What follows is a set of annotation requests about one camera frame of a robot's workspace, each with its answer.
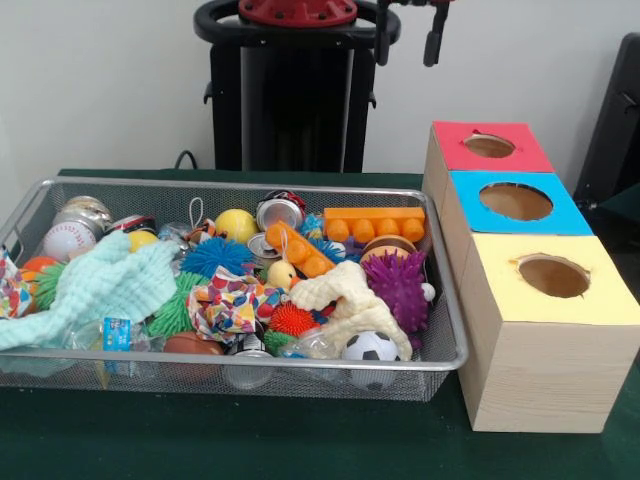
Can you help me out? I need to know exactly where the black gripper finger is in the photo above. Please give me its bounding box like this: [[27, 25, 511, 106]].
[[423, 3, 447, 68], [374, 0, 392, 67]]

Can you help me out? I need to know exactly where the colourful patterned cloth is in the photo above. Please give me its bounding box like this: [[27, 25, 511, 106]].
[[185, 267, 271, 344]]

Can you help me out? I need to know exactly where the wooden box with three holes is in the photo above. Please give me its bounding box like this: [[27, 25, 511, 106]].
[[422, 119, 640, 434]]

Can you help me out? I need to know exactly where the silver mesh bin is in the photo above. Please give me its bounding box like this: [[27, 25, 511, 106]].
[[0, 175, 470, 404]]

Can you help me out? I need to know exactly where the long orange toy brick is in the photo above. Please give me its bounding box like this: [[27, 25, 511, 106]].
[[322, 205, 427, 244]]

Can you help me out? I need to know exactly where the black upright panel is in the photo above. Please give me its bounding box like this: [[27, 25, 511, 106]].
[[572, 32, 640, 204]]

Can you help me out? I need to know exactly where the short orange toy brick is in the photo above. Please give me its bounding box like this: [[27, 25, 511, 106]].
[[264, 220, 337, 279]]

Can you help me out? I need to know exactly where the yellow ball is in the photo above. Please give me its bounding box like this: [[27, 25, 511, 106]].
[[214, 208, 260, 245]]

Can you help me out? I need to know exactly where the purple spiky toy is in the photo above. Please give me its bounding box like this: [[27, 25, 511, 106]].
[[360, 248, 437, 335]]

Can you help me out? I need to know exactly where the cream yellow cloth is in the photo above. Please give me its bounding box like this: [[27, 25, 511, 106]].
[[288, 259, 414, 362]]

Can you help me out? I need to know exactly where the blue spiky ball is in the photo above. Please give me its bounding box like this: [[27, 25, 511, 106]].
[[179, 236, 257, 276]]

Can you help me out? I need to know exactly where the small soccer ball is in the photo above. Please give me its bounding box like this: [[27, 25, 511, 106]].
[[341, 329, 403, 362]]

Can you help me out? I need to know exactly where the green spiky ball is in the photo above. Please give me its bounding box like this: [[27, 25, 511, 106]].
[[145, 272, 211, 339]]

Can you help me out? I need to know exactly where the white baseball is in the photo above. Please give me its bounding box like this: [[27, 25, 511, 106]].
[[42, 221, 97, 264]]

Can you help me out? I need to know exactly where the mint green cloth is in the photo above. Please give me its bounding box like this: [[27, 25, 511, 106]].
[[0, 230, 181, 351]]

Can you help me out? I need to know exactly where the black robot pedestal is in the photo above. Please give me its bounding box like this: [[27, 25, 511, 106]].
[[193, 0, 401, 174]]

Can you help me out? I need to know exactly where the black cable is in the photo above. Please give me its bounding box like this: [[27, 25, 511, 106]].
[[173, 148, 201, 170]]

